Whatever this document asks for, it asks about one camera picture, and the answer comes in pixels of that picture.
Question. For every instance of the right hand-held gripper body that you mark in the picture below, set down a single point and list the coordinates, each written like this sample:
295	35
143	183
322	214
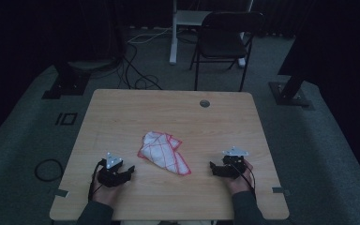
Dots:
233	165

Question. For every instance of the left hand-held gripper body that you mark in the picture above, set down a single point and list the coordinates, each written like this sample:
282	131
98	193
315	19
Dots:
111	178

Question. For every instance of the white cloth with red grid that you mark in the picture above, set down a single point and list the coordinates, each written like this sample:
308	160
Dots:
164	153

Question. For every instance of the person's left hand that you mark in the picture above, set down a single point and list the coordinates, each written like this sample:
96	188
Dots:
104	193

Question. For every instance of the person's right hand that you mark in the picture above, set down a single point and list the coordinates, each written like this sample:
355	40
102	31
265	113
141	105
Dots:
240	184

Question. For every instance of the grey tape strip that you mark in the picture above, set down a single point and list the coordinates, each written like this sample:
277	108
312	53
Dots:
62	193
279	190

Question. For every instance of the grey round stand base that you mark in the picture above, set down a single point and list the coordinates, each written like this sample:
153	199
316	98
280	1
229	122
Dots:
90	64

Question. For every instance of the black folding chair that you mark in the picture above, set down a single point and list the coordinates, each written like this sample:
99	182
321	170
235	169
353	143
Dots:
222	40

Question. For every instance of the black stand with base plate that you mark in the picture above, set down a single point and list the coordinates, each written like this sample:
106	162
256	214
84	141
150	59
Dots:
67	86
290	95

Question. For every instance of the white desk frame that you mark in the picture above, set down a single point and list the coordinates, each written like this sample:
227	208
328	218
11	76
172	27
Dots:
174	37

